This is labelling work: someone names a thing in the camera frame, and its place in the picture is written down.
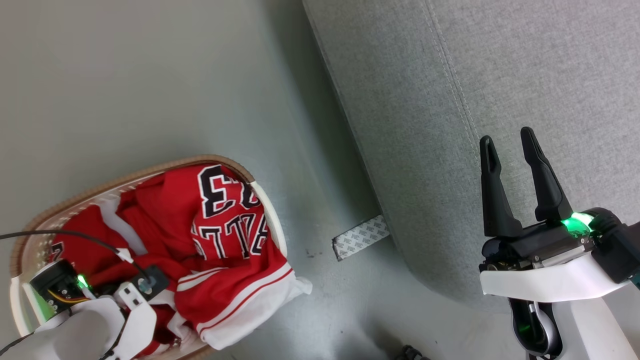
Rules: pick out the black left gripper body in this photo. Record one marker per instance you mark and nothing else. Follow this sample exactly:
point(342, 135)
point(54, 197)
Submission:
point(57, 285)

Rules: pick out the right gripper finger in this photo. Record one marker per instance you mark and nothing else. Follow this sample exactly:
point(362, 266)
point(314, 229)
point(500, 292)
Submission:
point(547, 190)
point(495, 200)

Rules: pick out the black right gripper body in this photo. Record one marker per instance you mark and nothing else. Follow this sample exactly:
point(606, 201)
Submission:
point(545, 245)

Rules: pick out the red and white jersey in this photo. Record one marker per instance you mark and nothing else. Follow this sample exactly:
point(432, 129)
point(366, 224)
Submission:
point(170, 210)

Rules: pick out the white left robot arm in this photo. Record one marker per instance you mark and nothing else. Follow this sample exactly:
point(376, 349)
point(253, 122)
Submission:
point(70, 335)

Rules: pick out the dark robot base part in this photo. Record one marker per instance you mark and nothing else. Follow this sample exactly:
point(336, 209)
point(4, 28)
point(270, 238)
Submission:
point(412, 353)

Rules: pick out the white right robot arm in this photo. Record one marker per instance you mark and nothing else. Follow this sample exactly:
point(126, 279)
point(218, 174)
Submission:
point(600, 325)

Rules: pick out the white basket with brown rim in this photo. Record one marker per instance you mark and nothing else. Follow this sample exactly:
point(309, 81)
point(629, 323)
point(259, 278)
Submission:
point(270, 215)

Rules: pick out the grey fabric sofa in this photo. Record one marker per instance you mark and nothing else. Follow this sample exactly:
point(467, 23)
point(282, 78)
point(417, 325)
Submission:
point(500, 75)

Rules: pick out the grey patterned tape strip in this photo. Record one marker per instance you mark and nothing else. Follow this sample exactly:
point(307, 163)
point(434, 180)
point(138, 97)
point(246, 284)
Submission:
point(360, 237)

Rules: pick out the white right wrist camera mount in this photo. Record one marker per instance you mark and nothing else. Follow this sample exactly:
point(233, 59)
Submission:
point(550, 282)

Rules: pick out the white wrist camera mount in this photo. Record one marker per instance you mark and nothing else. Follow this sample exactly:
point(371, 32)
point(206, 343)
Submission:
point(550, 282)
point(140, 320)

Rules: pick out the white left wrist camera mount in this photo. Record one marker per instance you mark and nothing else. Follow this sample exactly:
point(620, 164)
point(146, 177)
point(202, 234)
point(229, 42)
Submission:
point(140, 320)

